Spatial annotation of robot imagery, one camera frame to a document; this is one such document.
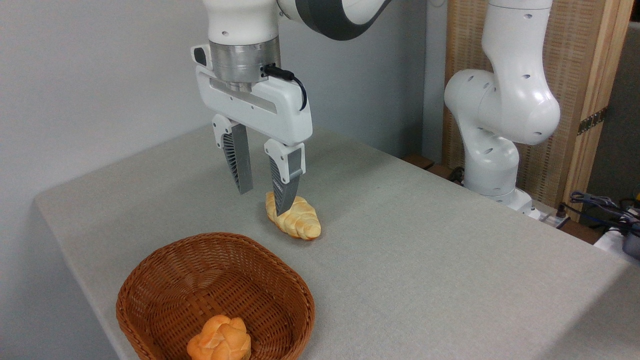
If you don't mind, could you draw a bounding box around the round knotted bread roll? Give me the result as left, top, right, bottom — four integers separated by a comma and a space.
187, 314, 252, 360

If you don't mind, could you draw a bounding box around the brown wooden base board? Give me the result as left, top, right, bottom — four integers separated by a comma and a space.
401, 153, 467, 185

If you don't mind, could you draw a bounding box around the grey tablecloth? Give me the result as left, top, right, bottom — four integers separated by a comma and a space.
34, 122, 640, 360

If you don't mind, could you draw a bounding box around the brown wicker basket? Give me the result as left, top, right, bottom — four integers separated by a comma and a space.
116, 232, 316, 360

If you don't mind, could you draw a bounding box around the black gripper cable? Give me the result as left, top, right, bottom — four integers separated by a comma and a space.
263, 64, 308, 112

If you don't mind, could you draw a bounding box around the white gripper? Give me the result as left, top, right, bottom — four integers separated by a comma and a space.
190, 44, 314, 217

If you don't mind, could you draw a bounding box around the white power strip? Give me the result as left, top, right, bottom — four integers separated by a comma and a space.
539, 210, 571, 229

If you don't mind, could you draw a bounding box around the dark metal screen hinge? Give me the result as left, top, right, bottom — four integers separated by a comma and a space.
577, 106, 609, 136

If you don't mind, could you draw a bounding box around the long braided bread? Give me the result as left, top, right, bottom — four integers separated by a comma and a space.
265, 191, 322, 241

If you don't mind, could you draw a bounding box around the blue and black cable bundle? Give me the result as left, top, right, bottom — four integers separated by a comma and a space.
562, 191, 640, 237

